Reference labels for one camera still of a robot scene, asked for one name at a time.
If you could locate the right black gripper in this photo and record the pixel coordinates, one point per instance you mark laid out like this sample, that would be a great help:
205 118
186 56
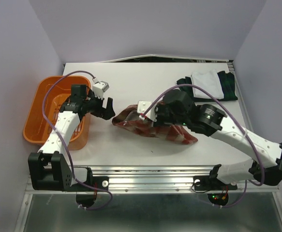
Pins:
159 108

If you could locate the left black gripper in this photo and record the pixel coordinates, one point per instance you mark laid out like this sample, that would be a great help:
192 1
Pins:
106 113

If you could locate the red plaid skirt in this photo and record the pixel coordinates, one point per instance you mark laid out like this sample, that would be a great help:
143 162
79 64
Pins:
129 120

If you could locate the white garment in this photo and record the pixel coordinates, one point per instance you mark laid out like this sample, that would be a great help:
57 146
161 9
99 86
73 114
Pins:
209 81

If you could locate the green plaid skirt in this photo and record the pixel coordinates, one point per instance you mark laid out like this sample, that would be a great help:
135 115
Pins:
227 81

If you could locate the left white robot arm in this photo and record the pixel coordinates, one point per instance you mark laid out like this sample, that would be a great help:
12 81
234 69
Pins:
51 168

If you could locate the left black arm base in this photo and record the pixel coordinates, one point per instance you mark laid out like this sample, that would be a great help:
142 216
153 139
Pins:
88 194

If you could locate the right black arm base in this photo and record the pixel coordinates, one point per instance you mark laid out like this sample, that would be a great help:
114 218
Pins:
218 192

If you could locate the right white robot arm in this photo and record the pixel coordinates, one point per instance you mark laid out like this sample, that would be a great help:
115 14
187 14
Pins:
265 157

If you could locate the orange plastic bin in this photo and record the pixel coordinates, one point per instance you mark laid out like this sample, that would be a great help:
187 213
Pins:
37 130

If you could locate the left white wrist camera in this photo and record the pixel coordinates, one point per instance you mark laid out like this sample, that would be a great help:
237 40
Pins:
99 88

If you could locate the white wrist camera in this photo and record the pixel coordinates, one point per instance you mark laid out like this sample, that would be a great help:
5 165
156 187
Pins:
146 110
99 88

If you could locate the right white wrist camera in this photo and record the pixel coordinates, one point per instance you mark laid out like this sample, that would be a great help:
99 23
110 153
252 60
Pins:
146 110

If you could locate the aluminium rail frame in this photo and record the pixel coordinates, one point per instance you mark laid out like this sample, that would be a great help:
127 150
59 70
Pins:
151 179

